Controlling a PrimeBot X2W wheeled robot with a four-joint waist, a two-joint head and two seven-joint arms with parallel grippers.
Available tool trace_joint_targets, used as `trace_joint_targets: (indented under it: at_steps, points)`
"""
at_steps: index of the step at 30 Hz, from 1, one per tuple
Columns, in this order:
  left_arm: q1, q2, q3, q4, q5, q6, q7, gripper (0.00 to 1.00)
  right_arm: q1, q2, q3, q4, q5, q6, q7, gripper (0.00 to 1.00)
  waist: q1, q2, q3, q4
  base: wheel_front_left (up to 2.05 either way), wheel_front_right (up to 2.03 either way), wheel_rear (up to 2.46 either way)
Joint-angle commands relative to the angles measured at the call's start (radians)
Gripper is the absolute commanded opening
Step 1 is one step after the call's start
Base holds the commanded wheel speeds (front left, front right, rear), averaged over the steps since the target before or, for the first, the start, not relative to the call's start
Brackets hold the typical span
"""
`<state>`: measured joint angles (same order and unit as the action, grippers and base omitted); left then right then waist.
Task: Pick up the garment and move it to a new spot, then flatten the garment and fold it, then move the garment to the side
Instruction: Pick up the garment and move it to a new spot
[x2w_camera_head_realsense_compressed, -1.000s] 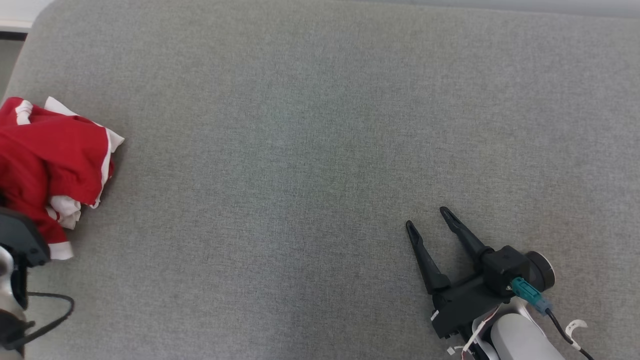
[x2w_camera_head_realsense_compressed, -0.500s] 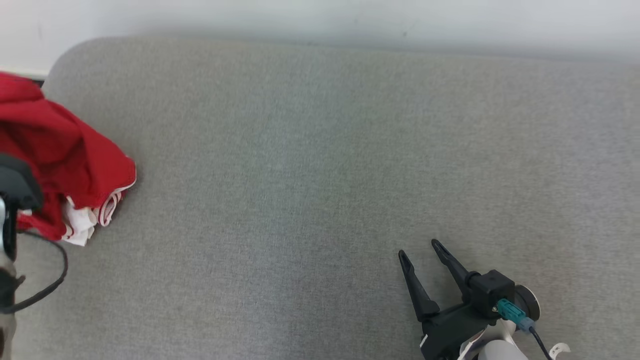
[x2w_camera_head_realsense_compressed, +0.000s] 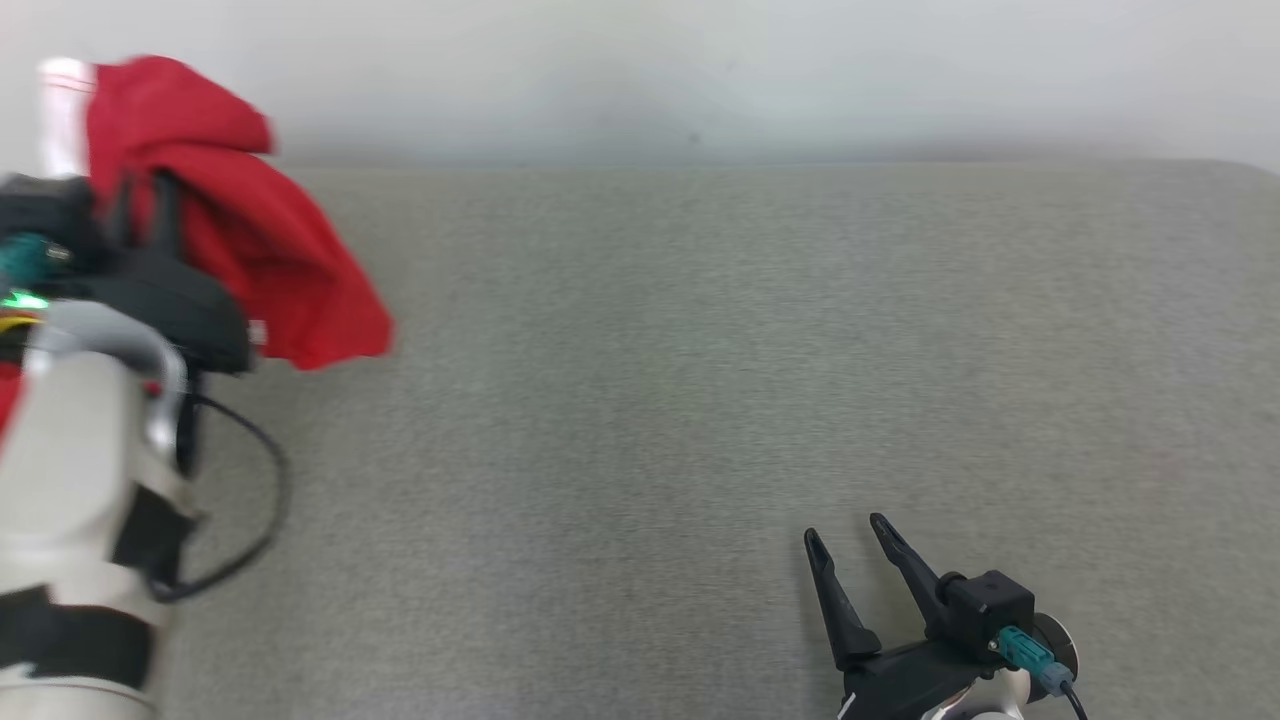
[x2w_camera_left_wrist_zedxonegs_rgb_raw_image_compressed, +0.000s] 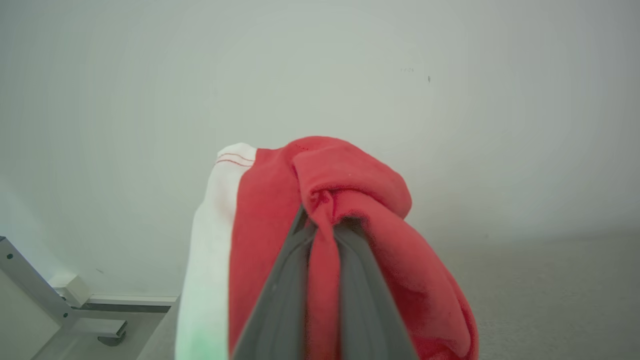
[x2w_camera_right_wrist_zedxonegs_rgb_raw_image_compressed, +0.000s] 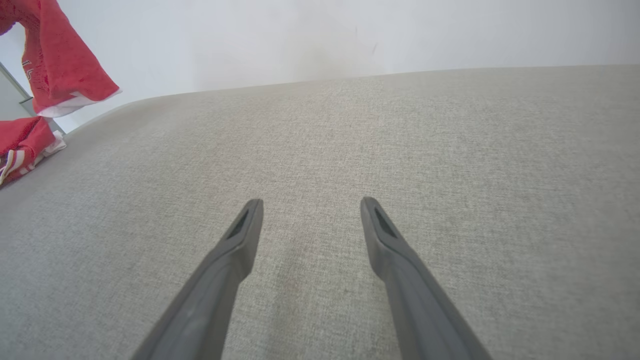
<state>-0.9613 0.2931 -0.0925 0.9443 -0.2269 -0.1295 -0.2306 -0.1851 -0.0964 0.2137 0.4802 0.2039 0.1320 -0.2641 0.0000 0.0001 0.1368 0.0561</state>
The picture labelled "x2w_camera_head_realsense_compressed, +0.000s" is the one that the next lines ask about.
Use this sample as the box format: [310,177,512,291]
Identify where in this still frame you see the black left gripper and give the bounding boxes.
[55,170,253,376]

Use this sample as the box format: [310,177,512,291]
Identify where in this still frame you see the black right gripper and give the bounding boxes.
[803,513,1003,720]

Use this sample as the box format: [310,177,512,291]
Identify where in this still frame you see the red shorts with white stripe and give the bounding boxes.
[0,55,396,441]

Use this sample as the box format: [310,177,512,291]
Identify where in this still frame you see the grey fabric sofa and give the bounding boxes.
[0,158,1280,720]

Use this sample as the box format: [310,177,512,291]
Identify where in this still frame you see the black cable with teal plug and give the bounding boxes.
[998,626,1091,720]

